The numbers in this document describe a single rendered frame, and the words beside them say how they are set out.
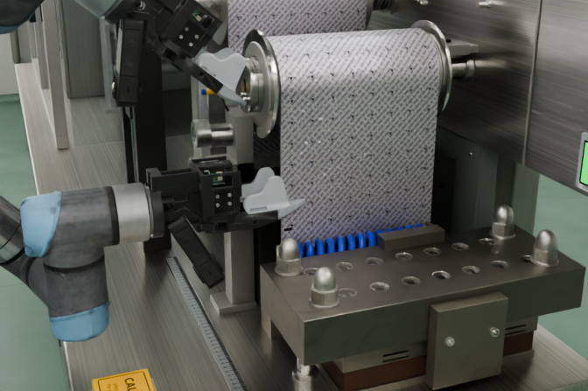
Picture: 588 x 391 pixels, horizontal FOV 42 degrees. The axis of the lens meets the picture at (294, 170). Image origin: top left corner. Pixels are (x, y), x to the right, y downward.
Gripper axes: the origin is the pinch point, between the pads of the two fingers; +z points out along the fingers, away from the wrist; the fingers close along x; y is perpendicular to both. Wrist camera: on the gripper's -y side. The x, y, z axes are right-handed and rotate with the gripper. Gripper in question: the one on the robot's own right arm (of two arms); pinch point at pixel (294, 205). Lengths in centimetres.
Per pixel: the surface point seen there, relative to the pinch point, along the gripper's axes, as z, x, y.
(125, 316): -22.5, 11.9, -19.0
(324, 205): 4.3, -0.3, -0.4
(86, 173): -21, 81, -19
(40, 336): -35, 170, -109
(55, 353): -30, 156, -109
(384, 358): 4.7, -19.0, -13.9
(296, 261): -3.0, -8.5, -4.2
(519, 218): 48, 13, -14
